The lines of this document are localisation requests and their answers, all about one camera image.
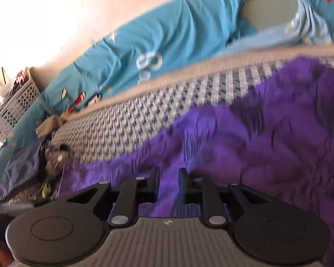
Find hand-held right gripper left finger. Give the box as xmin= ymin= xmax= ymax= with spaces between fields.
xmin=67 ymin=166 xmax=160 ymax=227

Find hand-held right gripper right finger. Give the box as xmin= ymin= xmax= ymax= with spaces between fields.
xmin=178 ymin=168 xmax=268 ymax=227

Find purple patterned garment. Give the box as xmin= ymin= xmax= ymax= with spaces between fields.
xmin=57 ymin=57 xmax=334 ymax=267

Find navy folded clothes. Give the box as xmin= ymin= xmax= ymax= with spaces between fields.
xmin=0 ymin=142 xmax=43 ymax=198

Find houndstooth bed cover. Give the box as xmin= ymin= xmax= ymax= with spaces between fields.
xmin=49 ymin=58 xmax=334 ymax=167

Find khaki crumpled cloth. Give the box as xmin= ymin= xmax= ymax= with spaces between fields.
xmin=36 ymin=114 xmax=69 ymax=140

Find white perforated basket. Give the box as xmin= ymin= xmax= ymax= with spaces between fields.
xmin=0 ymin=68 xmax=41 ymax=140

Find grey padded bed rail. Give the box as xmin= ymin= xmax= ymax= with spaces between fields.
xmin=241 ymin=0 xmax=302 ymax=32

